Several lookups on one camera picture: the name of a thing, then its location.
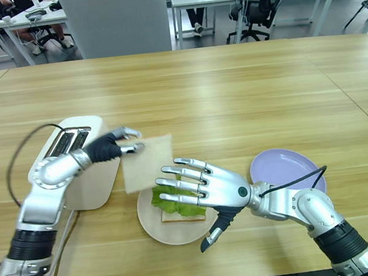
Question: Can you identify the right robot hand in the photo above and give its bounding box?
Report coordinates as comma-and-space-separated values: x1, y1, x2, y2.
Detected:
153, 151, 258, 257

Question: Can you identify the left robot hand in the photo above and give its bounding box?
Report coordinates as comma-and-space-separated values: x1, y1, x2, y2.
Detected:
82, 124, 147, 166

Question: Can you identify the bread slice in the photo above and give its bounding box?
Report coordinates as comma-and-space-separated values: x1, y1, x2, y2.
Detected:
159, 205, 207, 227
119, 132, 178, 195

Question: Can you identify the green lettuce leaf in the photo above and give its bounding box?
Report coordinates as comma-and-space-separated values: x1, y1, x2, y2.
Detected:
148, 171, 208, 221

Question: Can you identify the cream toaster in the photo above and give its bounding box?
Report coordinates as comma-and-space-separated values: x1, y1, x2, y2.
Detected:
22, 112, 127, 217

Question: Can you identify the purple plate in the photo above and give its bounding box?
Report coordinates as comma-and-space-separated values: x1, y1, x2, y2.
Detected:
247, 144, 328, 201

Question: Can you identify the cream plate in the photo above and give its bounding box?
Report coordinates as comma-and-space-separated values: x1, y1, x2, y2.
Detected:
134, 179, 222, 250

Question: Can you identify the person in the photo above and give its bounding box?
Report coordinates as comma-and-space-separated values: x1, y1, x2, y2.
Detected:
185, 6, 209, 40
0, 0, 76, 60

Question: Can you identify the black cable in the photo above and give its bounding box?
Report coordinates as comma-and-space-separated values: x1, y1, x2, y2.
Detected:
256, 164, 331, 199
1, 121, 72, 208

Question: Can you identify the white cord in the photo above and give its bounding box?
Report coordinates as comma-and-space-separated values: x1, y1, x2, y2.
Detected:
43, 209, 84, 276

